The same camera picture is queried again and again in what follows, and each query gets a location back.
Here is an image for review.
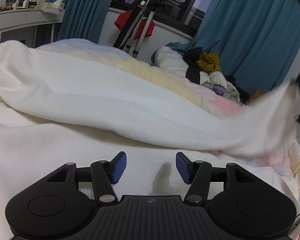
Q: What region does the grey purple printed garment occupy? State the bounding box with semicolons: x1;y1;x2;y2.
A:
199;72;241;103

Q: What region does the white padded jacket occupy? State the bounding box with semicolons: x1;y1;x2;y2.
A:
152;46;189;77

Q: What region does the tissue box on dresser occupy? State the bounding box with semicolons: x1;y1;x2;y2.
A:
39;0;64;9

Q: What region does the right blue curtain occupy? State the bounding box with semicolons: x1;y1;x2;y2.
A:
168;0;300;93

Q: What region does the white sweatshirt garment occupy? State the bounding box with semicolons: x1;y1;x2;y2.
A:
0;41;300;239

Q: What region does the pastel rainbow bed sheet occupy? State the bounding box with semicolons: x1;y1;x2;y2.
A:
37;38;300;240

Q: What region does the black garment on pile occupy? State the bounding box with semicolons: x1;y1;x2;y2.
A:
183;48;210;85

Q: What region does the left blue curtain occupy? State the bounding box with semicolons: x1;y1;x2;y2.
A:
11;0;123;48

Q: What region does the red cloth on stand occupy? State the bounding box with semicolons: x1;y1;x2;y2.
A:
114;11;156;38

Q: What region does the blue curtain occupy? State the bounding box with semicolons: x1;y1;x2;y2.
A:
168;0;300;93
11;0;123;48

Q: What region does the mustard yellow garment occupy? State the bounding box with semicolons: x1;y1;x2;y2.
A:
196;51;221;73

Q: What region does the white dressing table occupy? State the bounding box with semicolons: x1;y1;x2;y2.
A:
0;8;65;48

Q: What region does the brown paper shopping bag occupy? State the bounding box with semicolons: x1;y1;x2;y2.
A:
244;90;263;105

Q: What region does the folded tripod stand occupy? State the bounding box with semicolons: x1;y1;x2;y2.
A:
113;0;157;59

